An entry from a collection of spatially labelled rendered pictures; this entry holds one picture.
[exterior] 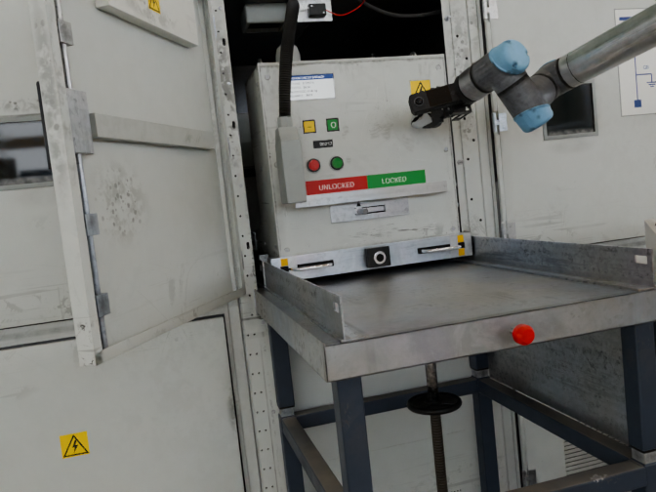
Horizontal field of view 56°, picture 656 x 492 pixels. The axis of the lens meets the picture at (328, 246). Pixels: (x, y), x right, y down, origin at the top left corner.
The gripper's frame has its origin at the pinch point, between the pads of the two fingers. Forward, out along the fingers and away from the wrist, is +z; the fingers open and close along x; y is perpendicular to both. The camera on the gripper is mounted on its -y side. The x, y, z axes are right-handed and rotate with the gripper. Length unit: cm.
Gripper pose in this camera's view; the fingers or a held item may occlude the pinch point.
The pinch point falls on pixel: (412, 122)
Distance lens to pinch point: 162.9
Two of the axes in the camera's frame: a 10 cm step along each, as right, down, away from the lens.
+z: -4.6, 2.4, 8.6
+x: -2.3, -9.6, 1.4
